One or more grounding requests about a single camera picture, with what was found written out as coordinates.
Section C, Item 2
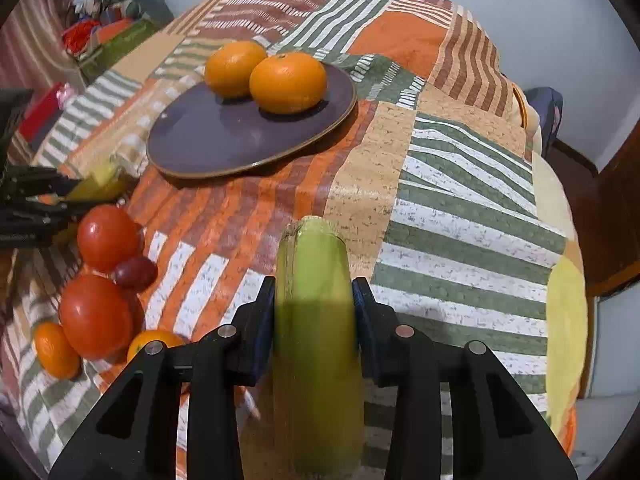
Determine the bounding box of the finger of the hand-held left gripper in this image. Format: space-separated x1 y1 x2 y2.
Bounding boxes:
0 165 81 205
0 204 76 250

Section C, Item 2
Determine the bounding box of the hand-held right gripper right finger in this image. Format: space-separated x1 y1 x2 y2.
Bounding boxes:
351 277 582 480

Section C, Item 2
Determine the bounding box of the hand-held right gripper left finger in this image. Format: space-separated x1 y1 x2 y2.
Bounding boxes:
47 276 277 480

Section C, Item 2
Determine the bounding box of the green banana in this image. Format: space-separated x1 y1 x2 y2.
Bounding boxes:
272 216 366 480

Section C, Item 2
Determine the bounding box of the yellow banana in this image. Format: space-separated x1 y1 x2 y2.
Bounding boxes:
64 156 139 204

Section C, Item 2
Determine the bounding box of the dark purple plate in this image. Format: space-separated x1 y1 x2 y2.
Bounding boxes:
146 62 357 179

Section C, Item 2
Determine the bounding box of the red box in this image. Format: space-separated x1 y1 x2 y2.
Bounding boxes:
19 84 77 145

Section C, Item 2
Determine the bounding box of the red tomato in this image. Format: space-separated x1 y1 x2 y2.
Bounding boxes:
59 274 135 360
77 204 145 274

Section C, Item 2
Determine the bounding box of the striped pink curtain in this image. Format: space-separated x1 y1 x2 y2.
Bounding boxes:
0 0 81 111

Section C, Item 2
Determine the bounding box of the small orange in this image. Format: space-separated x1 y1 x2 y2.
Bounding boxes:
126 329 187 364
33 321 82 380

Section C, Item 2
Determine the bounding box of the dark red grape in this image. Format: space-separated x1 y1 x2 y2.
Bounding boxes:
114 256 158 292

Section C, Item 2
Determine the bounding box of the striped patchwork blanket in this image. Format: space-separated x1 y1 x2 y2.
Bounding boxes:
0 0 589 480

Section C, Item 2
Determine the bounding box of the green box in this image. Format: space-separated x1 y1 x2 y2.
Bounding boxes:
79 19 157 82

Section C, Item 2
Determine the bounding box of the large orange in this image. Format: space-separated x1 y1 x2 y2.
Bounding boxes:
205 40 268 99
249 52 328 115

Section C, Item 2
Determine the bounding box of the blue cushion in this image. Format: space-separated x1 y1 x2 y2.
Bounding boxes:
524 87 564 157

